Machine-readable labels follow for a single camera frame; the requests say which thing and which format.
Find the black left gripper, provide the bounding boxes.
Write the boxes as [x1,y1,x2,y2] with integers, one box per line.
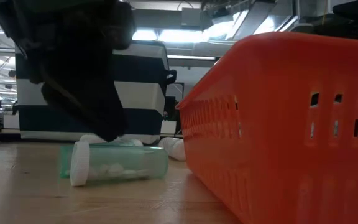
[0,0,136,142]

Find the white plastic bottle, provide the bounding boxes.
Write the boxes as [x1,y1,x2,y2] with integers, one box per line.
[158,136,186,162]
[115,138,144,147]
[78,134,108,144]

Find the green pill bottle white cap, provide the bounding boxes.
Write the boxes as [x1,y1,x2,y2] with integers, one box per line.
[59,141,170,187]

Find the navy white striped fabric bin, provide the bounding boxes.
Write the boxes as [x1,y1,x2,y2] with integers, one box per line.
[14,40,177,145]

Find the ceiling light panel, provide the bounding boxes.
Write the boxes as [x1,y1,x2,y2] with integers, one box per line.
[131,28,205,44]

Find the ceiling tube light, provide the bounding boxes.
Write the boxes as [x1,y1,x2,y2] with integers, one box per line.
[167,55,217,61]

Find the grey ceiling box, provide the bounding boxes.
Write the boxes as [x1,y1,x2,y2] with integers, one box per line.
[181,7,202,27]

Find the orange plastic basket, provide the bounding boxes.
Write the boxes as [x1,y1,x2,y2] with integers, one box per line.
[175,30,358,224]

